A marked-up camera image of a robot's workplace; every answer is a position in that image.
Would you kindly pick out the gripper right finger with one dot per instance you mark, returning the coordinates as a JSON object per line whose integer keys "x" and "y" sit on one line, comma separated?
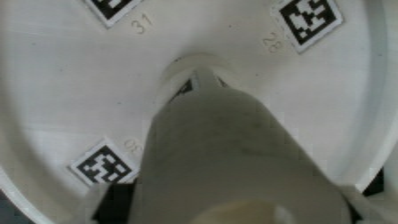
{"x": 375, "y": 207}

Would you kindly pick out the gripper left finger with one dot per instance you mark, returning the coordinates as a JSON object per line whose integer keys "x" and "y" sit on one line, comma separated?
{"x": 106, "y": 204}

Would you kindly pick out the white cylindrical table leg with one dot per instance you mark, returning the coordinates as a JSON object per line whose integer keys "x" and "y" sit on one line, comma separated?
{"x": 225, "y": 172}

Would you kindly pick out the white round table top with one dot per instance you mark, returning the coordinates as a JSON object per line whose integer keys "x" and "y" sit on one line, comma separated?
{"x": 85, "y": 50}

